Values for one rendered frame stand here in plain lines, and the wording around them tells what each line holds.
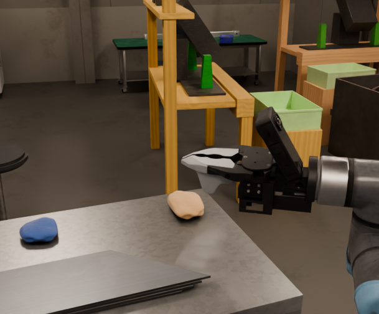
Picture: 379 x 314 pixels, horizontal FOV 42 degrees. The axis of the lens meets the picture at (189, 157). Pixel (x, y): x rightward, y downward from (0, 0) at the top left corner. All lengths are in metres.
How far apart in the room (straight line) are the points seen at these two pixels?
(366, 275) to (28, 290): 0.75
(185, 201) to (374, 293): 0.89
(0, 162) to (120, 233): 1.64
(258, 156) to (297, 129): 3.00
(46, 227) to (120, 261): 0.27
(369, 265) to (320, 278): 2.40
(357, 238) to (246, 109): 2.86
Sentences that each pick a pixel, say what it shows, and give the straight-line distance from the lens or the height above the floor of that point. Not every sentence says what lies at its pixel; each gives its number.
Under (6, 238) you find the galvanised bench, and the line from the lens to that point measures 1.44.
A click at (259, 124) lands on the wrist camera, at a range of 0.72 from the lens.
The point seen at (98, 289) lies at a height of 1.07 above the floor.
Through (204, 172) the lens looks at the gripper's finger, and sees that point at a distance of 0.77.
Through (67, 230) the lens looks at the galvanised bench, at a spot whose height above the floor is 1.05.
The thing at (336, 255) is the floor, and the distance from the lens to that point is 3.36.
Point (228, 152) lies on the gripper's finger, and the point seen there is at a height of 1.46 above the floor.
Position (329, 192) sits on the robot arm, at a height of 1.43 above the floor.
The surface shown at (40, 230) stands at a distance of 1.40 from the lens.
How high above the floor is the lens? 1.75
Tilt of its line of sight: 22 degrees down
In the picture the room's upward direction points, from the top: straight up
